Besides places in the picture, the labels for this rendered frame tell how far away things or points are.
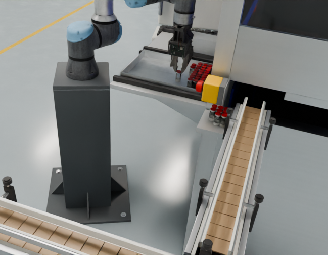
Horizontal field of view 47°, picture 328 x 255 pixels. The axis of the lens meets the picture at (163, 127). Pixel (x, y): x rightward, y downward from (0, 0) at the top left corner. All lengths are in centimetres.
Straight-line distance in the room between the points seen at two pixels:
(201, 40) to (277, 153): 81
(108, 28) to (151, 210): 104
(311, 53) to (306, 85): 11
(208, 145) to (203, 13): 108
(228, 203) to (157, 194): 133
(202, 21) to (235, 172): 146
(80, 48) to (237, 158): 90
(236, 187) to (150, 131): 181
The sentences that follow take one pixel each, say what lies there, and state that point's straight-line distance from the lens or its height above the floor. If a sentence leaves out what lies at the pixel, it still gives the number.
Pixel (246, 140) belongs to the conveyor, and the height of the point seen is 93.
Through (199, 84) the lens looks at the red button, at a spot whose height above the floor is 101.
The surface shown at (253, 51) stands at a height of 113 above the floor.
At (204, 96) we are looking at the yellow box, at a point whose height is 98.
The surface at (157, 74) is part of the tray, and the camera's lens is 162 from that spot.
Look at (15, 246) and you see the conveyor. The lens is 89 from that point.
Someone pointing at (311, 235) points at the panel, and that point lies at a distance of 174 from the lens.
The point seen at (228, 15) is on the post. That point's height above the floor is 124.
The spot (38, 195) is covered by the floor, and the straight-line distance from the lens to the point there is 232.
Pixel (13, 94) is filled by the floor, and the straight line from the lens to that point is 330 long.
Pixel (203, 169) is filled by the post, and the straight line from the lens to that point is 158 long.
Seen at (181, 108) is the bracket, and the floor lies 79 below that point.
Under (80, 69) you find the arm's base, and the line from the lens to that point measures 174.
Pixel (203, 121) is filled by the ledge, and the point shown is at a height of 88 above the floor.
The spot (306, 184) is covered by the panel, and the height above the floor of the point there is 65.
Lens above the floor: 161
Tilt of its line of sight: 35 degrees down
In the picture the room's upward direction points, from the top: 5 degrees clockwise
